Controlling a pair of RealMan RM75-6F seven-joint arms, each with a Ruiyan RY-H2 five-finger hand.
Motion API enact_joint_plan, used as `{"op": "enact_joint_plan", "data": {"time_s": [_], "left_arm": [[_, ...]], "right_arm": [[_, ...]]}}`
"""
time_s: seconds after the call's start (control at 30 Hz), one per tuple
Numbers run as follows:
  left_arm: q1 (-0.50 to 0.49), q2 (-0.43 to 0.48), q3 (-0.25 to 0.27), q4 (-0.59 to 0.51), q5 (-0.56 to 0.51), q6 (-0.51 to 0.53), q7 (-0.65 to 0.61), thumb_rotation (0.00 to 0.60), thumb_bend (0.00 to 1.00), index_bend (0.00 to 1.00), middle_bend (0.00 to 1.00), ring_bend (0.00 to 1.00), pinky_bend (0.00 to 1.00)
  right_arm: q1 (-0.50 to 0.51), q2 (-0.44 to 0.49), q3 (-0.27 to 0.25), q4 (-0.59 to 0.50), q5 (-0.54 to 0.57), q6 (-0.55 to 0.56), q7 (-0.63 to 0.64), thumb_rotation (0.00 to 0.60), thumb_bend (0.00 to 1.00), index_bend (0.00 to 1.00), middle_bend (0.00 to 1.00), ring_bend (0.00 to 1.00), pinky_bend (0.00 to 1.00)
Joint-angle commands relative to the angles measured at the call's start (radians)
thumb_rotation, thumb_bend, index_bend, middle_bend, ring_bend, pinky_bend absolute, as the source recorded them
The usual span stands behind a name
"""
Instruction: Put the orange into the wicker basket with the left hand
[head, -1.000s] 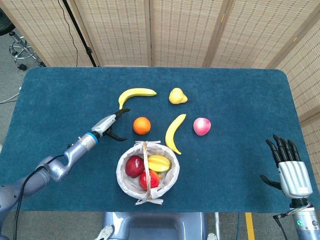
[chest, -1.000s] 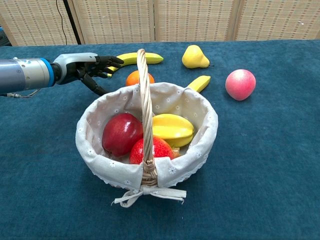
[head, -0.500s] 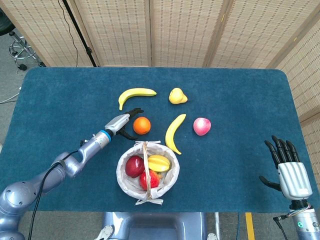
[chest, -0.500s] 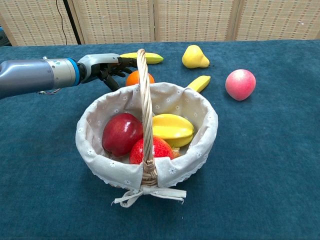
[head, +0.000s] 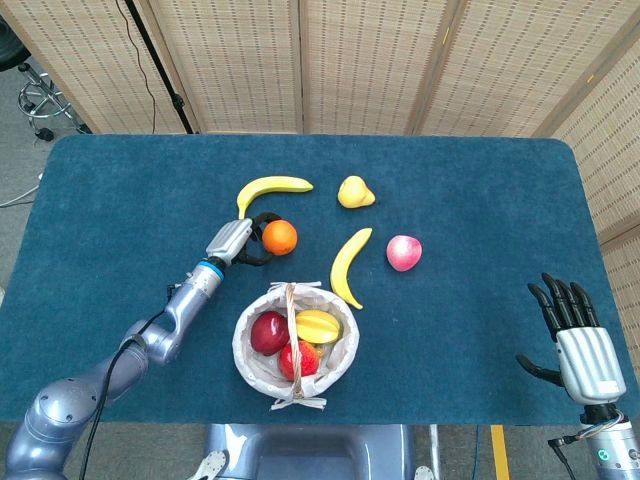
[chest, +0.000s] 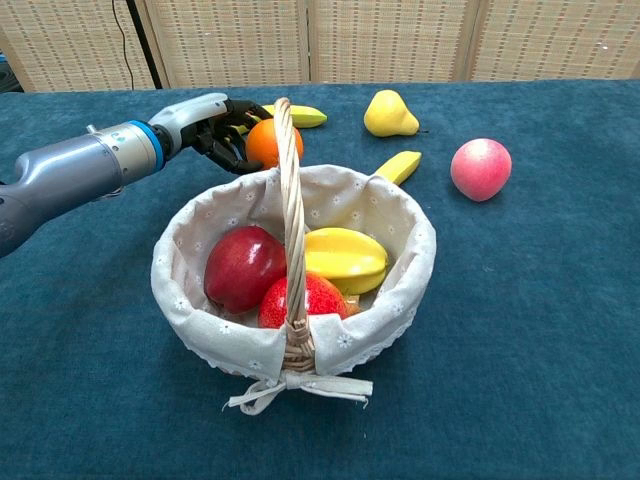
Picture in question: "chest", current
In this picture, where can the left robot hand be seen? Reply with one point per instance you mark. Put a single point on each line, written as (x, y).
(200, 117)

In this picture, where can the orange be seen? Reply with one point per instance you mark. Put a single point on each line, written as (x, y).
(265, 142)

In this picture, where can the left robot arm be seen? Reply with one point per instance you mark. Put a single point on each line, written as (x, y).
(75, 170)

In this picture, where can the wicker basket with cloth liner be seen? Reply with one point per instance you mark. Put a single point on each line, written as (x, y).
(320, 200)

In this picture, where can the red pomegranate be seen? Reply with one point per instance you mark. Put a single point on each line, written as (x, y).
(322, 300)

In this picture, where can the long yellow banana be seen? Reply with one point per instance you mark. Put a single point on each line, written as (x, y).
(307, 116)

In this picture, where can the dark red apple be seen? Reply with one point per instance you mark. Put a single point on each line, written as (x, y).
(242, 267)

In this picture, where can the yellow pear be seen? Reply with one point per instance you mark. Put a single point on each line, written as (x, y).
(387, 115)

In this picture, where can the yellow starfruit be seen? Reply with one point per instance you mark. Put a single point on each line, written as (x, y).
(345, 257)

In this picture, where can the woven bamboo folding screen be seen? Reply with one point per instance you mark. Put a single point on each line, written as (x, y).
(390, 40)

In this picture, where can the short yellow banana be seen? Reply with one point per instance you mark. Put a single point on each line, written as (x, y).
(400, 166)

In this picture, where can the pink peach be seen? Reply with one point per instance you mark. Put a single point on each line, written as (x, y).
(480, 169)

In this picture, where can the dark blue tablecloth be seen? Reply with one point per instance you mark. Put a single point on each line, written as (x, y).
(525, 325)

